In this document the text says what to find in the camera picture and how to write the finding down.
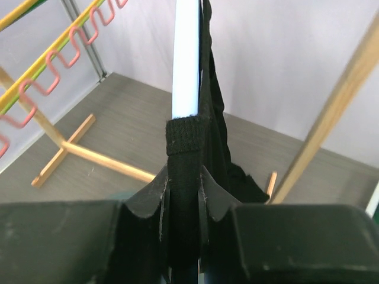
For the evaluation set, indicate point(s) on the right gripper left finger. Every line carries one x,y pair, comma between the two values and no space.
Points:
109,241

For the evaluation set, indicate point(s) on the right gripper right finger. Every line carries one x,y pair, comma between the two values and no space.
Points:
257,243

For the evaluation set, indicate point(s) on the black tank top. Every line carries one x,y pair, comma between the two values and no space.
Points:
192,143

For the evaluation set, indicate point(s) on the light blue hanger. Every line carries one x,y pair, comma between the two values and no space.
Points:
185,80

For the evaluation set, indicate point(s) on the yellow plastic hanger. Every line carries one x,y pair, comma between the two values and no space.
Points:
44,53

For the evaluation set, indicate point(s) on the neon yellow hanger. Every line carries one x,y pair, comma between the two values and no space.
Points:
35,77

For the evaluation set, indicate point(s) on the green plastic hanger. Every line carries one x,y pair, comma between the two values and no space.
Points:
29,5

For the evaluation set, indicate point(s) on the wooden clothes rack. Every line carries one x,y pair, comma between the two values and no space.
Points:
358,69

